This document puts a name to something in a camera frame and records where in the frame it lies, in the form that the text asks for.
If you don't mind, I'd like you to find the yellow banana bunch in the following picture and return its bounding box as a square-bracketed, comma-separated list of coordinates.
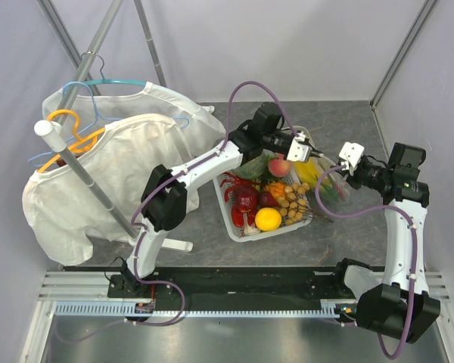
[294, 157, 332, 189]

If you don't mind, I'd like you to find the clear polka dot zip bag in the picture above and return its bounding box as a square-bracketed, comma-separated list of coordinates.
[293, 126, 352, 205]

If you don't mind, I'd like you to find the green scallion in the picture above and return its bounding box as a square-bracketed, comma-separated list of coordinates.
[319, 184, 344, 203]

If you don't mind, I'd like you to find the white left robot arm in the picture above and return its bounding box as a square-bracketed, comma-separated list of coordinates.
[124, 102, 322, 297]

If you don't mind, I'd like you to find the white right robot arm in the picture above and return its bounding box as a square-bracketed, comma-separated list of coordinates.
[331, 142, 440, 343]

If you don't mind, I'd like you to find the pink peach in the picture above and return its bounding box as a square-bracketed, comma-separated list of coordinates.
[268, 159, 292, 178]

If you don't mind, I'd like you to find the white plastic basket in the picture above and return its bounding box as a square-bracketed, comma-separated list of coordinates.
[211, 126, 312, 243]

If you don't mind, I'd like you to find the green cantaloupe melon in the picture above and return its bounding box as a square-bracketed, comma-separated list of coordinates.
[231, 154, 269, 180]

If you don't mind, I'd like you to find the dark red beet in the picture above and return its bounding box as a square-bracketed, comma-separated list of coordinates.
[258, 191, 279, 208]

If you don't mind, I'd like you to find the brown longan bunch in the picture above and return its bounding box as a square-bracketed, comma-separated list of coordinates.
[275, 182, 332, 225]

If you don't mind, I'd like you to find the orange fruit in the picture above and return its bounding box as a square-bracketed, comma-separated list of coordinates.
[255, 207, 282, 231]

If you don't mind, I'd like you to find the white garlic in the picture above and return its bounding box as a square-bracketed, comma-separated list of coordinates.
[242, 223, 260, 237]

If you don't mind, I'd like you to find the white shirt on blue hanger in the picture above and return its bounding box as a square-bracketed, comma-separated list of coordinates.
[41, 81, 228, 152]

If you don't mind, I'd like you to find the teal hanger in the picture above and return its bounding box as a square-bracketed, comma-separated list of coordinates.
[85, 54, 154, 88]

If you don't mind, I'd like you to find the orange hanger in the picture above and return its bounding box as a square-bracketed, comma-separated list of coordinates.
[29, 109, 105, 173]

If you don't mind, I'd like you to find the white shirt on orange hanger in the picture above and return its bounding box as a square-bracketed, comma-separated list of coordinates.
[21, 113, 201, 266]

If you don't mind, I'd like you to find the metal clothes rack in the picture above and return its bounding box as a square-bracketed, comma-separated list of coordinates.
[33, 0, 194, 253]

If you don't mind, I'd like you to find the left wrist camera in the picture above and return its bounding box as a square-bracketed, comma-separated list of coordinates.
[285, 132, 313, 163]

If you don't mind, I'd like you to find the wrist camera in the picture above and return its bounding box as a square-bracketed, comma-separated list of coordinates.
[338, 141, 365, 175]
[285, 132, 313, 163]

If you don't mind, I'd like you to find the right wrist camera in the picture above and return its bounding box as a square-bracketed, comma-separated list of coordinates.
[338, 141, 365, 175]

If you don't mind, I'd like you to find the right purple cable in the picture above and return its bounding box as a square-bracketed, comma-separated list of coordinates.
[313, 164, 419, 360]

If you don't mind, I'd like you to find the white cable tray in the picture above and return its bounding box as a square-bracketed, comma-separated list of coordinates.
[54, 301, 340, 318]

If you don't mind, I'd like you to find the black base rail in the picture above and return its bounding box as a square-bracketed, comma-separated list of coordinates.
[107, 260, 387, 311]

